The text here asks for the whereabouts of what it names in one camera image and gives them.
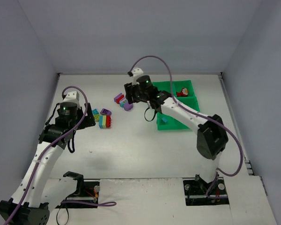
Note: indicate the lime green small lego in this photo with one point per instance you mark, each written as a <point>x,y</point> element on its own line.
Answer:
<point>96,117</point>

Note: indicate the red white printed lego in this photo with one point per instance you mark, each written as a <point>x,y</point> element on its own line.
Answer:
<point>184,92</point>

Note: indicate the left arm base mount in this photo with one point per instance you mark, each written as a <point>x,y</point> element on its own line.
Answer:
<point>87,195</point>

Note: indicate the purple sloped lego brick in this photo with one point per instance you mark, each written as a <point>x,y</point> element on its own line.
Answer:
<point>105,112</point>

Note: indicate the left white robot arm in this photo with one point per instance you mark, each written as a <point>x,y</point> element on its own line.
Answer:
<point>30,204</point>

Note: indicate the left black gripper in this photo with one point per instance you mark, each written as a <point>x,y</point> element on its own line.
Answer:
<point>87,116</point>

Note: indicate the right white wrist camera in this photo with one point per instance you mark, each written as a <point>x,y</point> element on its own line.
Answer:
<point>135,72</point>

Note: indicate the purple lego with red brick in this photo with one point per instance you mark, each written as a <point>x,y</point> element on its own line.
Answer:
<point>118,98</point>

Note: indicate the teal yellow red lego stack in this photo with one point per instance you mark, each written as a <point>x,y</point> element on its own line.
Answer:
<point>104,121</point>

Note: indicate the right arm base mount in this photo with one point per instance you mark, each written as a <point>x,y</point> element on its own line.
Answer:
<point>198,194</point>

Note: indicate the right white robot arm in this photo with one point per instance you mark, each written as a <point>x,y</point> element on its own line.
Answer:
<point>211,138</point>

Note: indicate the teal small lego brick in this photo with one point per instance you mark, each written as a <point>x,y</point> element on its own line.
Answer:
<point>95,112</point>

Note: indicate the teal printed purple lego stack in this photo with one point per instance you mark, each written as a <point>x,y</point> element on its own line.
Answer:
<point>125,104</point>

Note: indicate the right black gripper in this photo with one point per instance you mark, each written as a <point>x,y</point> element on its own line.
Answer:
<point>129,93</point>

